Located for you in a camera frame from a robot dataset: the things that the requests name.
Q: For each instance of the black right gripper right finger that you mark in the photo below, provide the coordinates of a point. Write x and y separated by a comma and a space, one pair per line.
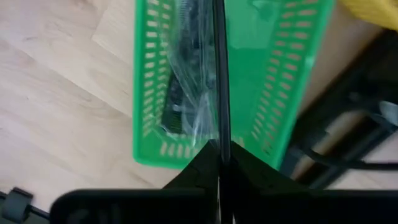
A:
248, 177

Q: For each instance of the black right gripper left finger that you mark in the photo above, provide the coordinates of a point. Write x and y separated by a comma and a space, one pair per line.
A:
208, 174

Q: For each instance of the bare black comb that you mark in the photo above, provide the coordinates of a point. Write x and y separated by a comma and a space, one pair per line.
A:
221, 77

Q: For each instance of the green plastic basket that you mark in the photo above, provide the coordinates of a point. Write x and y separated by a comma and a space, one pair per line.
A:
255, 77

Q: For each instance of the grey cylindrical fitting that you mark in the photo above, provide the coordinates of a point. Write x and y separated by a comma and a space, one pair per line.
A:
15, 205

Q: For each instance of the yellow plastic basket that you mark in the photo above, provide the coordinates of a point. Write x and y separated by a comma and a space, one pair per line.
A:
373, 11

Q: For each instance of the black metal rig frame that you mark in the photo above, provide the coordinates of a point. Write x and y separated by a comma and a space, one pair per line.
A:
357, 77

